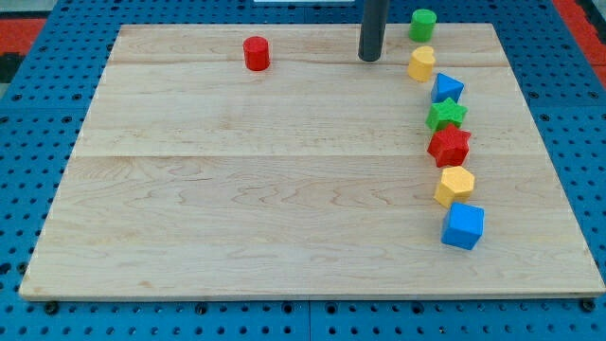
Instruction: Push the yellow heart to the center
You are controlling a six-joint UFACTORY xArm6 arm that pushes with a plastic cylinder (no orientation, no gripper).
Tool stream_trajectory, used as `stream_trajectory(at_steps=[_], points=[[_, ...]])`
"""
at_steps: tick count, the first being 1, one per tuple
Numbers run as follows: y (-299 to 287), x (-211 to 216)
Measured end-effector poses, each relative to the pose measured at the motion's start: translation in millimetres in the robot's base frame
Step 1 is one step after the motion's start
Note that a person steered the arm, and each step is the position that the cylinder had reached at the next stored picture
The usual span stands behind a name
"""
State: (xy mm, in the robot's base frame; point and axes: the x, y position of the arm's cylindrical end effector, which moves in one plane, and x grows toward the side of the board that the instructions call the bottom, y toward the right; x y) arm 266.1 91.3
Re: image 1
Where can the red star block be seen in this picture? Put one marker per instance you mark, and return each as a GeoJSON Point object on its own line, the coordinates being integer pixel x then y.
{"type": "Point", "coordinates": [449, 146]}

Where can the green cylinder block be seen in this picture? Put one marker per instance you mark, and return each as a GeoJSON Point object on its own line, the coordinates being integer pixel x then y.
{"type": "Point", "coordinates": [422, 25]}

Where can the light wooden board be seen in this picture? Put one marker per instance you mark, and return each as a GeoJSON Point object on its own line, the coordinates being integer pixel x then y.
{"type": "Point", "coordinates": [194, 178]}

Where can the yellow heart block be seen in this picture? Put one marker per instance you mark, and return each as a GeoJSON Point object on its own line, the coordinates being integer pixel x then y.
{"type": "Point", "coordinates": [422, 61]}

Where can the green star block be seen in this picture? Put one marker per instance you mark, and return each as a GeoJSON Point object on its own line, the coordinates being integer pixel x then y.
{"type": "Point", "coordinates": [443, 113]}

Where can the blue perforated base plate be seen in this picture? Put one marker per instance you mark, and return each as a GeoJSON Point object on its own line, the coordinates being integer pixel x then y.
{"type": "Point", "coordinates": [46, 102]}

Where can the blue triangle block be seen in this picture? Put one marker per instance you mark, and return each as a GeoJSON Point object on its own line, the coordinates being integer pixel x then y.
{"type": "Point", "coordinates": [446, 87]}

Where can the yellow hexagon block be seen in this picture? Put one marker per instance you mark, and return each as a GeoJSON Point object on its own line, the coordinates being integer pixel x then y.
{"type": "Point", "coordinates": [456, 184]}

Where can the red cylinder block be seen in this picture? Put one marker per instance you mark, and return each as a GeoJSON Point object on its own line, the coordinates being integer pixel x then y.
{"type": "Point", "coordinates": [256, 53]}

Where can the blue cube block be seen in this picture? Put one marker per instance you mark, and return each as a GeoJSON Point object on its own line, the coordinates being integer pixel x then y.
{"type": "Point", "coordinates": [463, 226]}

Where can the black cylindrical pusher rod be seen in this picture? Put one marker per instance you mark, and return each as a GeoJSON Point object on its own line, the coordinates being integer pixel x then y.
{"type": "Point", "coordinates": [372, 30]}

